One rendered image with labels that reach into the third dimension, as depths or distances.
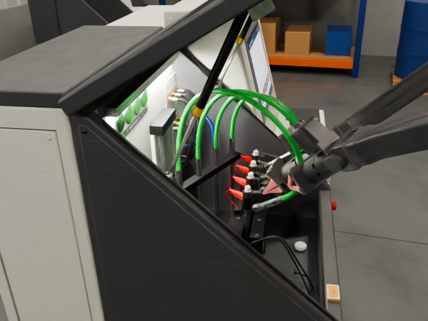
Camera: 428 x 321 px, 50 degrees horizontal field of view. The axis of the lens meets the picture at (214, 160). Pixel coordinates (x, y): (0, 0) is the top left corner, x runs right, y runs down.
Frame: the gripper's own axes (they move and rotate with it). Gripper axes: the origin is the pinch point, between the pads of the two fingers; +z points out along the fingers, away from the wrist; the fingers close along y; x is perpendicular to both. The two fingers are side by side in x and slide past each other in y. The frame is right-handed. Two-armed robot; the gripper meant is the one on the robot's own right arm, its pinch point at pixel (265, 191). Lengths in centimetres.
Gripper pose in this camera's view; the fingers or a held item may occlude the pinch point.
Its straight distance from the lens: 130.9
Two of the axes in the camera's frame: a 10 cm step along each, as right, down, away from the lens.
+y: -6.8, -7.3, -0.3
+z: -6.0, 5.3, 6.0
